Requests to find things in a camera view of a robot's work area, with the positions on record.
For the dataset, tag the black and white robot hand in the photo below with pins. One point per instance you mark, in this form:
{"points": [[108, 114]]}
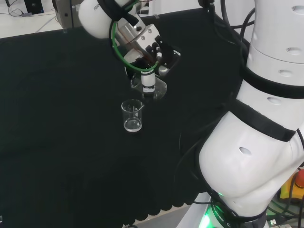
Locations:
{"points": [[147, 35]]}

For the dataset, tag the small clear glass beaker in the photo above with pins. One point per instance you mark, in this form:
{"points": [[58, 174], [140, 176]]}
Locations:
{"points": [[161, 89]]}

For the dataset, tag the clear glass beaker with spout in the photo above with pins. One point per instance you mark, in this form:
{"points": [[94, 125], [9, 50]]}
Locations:
{"points": [[132, 118]]}

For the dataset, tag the grey metal equipment box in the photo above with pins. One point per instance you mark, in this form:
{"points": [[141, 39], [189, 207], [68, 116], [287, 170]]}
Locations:
{"points": [[67, 12]]}

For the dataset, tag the black box device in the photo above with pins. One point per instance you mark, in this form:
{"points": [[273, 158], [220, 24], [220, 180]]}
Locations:
{"points": [[33, 5]]}

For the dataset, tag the black bench cloth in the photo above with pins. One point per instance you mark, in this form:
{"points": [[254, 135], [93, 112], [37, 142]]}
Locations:
{"points": [[59, 118]]}

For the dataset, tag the yellow stop button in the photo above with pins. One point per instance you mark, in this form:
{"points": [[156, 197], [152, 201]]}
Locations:
{"points": [[298, 184]]}

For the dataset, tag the white plug connector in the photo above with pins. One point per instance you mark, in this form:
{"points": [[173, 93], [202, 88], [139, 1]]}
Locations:
{"points": [[273, 221]]}

